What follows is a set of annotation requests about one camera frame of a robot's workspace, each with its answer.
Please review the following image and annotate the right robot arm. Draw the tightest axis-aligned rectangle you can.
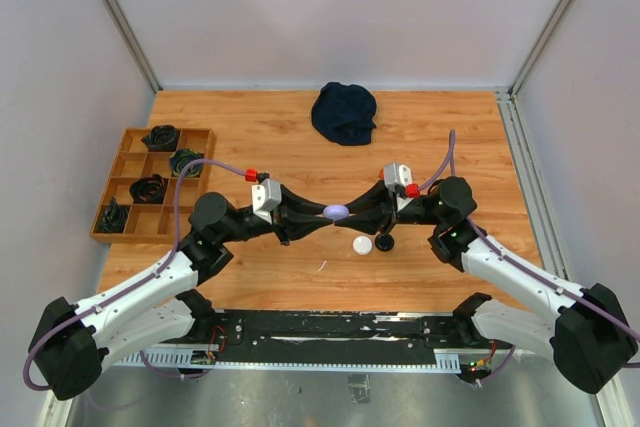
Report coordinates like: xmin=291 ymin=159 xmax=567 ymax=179
xmin=323 ymin=176 xmax=639 ymax=394

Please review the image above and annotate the aluminium frame post left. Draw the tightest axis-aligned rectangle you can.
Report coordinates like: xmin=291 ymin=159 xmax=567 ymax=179
xmin=101 ymin=0 xmax=163 ymax=93

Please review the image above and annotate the rolled green patterned tie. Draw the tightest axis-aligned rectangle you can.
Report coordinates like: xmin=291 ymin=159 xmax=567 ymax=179
xmin=169 ymin=148 xmax=204 ymax=178

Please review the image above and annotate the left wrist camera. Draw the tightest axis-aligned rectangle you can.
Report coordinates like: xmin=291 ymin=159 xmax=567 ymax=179
xmin=251 ymin=178 xmax=282 ymax=224

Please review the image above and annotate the rolled black tie top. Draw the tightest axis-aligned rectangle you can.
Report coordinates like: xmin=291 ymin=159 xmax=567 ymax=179
xmin=141 ymin=125 xmax=180 ymax=152

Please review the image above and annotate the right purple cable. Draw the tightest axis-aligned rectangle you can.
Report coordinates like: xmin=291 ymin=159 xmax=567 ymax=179
xmin=414 ymin=129 xmax=640 ymax=368

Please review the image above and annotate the aluminium frame rail right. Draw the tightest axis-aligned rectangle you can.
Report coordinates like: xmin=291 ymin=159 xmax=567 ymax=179
xmin=494 ymin=0 xmax=576 ymax=280

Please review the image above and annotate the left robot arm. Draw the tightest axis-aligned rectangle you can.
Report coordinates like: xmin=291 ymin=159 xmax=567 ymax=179
xmin=23 ymin=179 xmax=332 ymax=400

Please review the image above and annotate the lavender earbud case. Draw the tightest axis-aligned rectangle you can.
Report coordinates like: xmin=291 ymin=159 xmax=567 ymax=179
xmin=323 ymin=204 xmax=350 ymax=221

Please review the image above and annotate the dark navy crumpled cloth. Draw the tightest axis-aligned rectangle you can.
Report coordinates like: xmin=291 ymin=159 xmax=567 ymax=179
xmin=310 ymin=82 xmax=377 ymax=146

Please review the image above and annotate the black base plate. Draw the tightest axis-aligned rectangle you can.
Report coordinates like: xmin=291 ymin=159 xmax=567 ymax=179
xmin=155 ymin=308 xmax=501 ymax=364

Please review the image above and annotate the wooden compartment tray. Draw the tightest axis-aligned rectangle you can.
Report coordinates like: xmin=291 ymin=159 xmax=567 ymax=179
xmin=90 ymin=125 xmax=215 ymax=244

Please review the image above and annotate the rolled green black tie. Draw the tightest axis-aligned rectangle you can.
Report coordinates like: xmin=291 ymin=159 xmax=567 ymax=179
xmin=95 ymin=197 xmax=130 ymax=234

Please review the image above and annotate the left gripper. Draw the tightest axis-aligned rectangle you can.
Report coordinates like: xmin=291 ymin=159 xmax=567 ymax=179
xmin=219 ymin=185 xmax=334 ymax=247

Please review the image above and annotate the rolled black orange tie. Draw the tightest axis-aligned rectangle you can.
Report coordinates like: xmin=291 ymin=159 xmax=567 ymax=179
xmin=129 ymin=174 xmax=168 ymax=205

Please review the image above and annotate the white earbud case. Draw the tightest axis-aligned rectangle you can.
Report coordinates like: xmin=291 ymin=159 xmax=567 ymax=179
xmin=352 ymin=236 xmax=374 ymax=256

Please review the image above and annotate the black earbud case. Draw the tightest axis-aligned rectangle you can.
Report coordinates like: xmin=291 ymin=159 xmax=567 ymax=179
xmin=374 ymin=234 xmax=395 ymax=252

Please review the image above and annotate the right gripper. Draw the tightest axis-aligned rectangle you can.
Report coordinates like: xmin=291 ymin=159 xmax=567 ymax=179
xmin=334 ymin=180 xmax=445 ymax=236

